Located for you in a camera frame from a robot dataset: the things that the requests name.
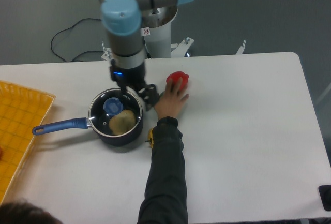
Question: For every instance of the beige cauliflower toy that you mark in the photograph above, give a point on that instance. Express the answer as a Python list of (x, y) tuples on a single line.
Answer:
[(122, 123)]

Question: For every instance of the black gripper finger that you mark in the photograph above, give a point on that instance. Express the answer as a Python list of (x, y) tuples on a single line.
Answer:
[(123, 89), (149, 94)]

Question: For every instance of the yellow bell pepper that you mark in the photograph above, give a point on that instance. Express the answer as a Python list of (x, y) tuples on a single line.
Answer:
[(150, 138)]

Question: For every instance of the yellow woven basket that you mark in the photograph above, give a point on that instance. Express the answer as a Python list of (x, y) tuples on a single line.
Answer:
[(22, 109)]

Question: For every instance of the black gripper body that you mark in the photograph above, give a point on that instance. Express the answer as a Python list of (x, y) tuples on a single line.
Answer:
[(133, 77)]

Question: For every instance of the dark pot with blue handle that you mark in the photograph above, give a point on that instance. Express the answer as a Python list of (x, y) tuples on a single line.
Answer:
[(83, 123)]

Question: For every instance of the glass pot lid blue knob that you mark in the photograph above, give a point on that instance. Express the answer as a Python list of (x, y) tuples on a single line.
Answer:
[(107, 104)]

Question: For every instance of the red bell pepper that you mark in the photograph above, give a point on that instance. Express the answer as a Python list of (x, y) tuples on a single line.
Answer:
[(176, 76)]

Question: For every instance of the dark sleeved forearm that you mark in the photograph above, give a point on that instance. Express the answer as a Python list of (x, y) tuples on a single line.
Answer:
[(165, 197)]

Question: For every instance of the person's bare hand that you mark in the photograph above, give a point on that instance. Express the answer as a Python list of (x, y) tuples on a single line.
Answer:
[(172, 101)]

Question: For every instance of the person's dark-haired head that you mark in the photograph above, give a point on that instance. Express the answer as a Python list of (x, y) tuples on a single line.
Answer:
[(24, 212)]

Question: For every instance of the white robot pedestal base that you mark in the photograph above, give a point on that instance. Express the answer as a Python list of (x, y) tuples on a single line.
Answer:
[(156, 34)]

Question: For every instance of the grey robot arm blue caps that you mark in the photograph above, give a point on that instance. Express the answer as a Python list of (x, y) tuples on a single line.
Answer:
[(137, 29)]

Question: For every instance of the black device at table edge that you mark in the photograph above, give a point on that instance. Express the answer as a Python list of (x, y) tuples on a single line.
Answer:
[(325, 191)]

